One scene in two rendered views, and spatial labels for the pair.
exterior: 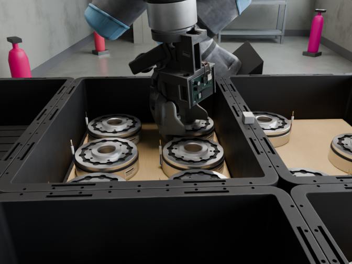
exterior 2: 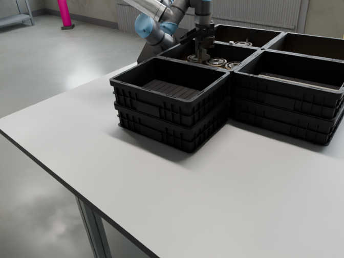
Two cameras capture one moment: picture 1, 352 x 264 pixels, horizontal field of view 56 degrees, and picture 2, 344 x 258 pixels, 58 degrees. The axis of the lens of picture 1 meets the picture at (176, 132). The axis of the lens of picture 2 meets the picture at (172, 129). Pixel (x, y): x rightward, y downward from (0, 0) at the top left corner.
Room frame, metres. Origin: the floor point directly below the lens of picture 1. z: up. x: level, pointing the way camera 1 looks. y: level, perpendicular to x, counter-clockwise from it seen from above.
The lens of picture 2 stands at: (-0.30, 1.22, 1.43)
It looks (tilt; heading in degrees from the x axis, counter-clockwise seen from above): 33 degrees down; 312
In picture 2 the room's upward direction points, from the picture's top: 4 degrees counter-clockwise
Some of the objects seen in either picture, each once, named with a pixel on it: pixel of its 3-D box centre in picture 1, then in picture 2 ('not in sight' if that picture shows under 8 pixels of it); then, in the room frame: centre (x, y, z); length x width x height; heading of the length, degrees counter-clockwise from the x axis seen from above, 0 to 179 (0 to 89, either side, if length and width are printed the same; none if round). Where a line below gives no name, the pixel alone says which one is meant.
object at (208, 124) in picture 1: (187, 123); (196, 58); (0.59, -0.02, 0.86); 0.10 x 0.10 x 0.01
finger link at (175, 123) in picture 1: (173, 127); (203, 57); (0.53, 0.00, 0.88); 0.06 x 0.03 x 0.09; 48
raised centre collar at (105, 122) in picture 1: (114, 122); not in sight; (0.59, 0.12, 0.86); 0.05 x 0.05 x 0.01
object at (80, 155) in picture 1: (106, 153); not in sight; (0.48, 0.11, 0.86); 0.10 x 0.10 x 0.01
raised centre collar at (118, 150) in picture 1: (106, 150); not in sight; (0.48, 0.11, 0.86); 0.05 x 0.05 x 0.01
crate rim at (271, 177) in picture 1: (145, 119); (208, 55); (0.48, 0.05, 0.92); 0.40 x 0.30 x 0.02; 3
